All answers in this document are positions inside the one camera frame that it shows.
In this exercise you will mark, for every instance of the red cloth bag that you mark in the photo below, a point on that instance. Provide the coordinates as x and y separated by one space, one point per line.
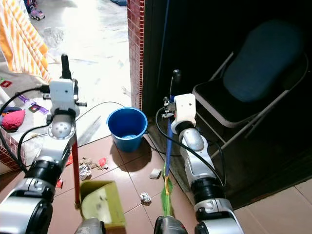
12 120

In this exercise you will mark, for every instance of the orange striped towel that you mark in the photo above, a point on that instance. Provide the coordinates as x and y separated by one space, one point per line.
24 39

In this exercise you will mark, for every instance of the pink wrapper scrap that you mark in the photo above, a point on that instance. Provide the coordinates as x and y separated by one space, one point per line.
103 162

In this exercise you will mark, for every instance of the blue plastic bucket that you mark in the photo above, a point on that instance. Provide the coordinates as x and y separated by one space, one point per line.
126 124

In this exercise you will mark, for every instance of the dark folding chair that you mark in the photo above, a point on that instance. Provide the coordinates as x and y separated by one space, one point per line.
263 68

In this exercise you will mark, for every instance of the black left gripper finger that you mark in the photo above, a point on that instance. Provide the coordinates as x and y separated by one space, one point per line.
65 62

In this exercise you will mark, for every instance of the crumpled silver wrapper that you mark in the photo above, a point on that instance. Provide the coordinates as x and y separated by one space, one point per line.
85 170

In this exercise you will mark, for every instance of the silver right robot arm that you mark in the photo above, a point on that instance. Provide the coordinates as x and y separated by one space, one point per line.
200 161

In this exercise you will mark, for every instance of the grey right robot leg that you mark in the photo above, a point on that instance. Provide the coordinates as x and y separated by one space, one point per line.
173 226

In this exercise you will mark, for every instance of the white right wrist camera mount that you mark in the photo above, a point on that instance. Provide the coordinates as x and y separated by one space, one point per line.
185 107

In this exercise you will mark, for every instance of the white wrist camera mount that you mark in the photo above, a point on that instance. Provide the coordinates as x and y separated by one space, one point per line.
185 107
62 95

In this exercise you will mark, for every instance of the white paper scrap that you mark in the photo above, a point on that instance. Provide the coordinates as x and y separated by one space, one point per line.
155 173

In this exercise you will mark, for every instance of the grey left robot leg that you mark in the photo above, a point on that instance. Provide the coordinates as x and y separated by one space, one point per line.
90 226

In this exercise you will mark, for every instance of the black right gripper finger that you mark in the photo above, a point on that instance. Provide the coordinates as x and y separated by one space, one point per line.
176 80

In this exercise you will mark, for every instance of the crumpled white paper ball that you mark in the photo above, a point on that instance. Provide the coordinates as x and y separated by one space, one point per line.
145 197

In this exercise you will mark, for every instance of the purple plastic toy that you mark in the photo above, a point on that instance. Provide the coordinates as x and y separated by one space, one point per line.
36 106

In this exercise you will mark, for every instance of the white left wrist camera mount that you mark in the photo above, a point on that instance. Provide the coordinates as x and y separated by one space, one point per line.
62 95

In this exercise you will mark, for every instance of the small toy car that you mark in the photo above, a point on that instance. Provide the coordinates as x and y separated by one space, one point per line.
37 13

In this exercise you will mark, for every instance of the grey robot leg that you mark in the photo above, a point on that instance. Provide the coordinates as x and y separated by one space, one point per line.
90 226
173 226

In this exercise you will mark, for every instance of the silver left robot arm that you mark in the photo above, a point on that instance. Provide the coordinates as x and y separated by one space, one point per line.
46 170

